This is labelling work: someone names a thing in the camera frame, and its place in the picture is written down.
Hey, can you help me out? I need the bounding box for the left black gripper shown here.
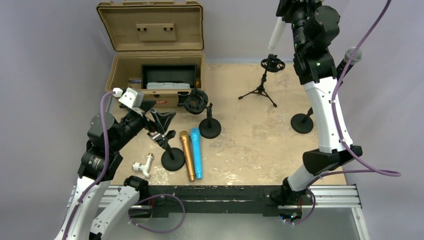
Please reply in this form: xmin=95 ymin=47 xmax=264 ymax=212
xmin=111 ymin=99 xmax=175 ymax=151

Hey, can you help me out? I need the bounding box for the white microphone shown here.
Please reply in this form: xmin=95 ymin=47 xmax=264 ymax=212
xmin=268 ymin=16 xmax=287 ymax=53

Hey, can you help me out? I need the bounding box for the gold microphone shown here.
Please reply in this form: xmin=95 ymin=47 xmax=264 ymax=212
xmin=179 ymin=130 xmax=196 ymax=182

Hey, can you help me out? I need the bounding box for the black shock-mount desk stand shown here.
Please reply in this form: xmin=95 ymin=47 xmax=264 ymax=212
xmin=183 ymin=88 xmax=222 ymax=139

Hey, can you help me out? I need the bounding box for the blue microphone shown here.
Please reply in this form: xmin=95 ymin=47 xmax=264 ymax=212
xmin=190 ymin=128 xmax=203 ymax=180

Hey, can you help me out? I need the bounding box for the black round-base clip stand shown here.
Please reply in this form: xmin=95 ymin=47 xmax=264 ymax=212
xmin=155 ymin=130 xmax=185 ymax=172

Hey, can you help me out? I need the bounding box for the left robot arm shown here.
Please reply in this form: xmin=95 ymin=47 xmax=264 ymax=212
xmin=56 ymin=100 xmax=176 ymax=240

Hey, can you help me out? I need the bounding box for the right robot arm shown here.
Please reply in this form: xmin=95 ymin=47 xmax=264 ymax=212
xmin=275 ymin=0 xmax=363 ymax=206

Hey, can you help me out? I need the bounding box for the black speckled microphone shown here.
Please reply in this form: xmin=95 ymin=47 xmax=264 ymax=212
xmin=336 ymin=46 xmax=364 ymax=80

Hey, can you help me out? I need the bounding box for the black round-base tilted stand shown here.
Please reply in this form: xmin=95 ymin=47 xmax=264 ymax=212
xmin=290 ymin=107 xmax=314 ymax=134

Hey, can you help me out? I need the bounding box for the grey plastic organizer case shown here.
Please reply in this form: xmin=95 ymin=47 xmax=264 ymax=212
xmin=146 ymin=82 xmax=191 ymax=90

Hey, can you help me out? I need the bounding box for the metal tool in toolbox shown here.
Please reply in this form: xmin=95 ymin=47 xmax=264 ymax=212
xmin=128 ymin=78 xmax=143 ymax=84

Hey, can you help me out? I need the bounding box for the black toolbox tray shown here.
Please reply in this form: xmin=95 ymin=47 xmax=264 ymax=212
xmin=141 ymin=63 xmax=198 ymax=89

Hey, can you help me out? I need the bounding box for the white pvc pipe fitting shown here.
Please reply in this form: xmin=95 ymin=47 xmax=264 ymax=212
xmin=131 ymin=153 xmax=154 ymax=179

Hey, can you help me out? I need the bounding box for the tan plastic toolbox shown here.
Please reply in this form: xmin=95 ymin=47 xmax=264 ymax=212
xmin=96 ymin=0 xmax=206 ymax=108

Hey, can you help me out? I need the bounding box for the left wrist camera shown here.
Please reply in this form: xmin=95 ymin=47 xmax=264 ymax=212
xmin=118 ymin=87 xmax=144 ymax=109

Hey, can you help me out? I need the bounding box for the black tripod shock-mount stand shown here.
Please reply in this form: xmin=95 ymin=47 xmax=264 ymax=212
xmin=238 ymin=53 xmax=286 ymax=109

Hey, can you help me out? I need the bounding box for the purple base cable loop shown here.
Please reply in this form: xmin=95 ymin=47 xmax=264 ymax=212
xmin=128 ymin=194 xmax=187 ymax=235

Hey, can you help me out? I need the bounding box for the black mounting rail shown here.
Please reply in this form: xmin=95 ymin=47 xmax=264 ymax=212
xmin=148 ymin=185 xmax=313 ymax=218

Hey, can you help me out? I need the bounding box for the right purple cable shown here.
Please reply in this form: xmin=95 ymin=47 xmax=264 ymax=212
xmin=306 ymin=0 xmax=402 ymax=203

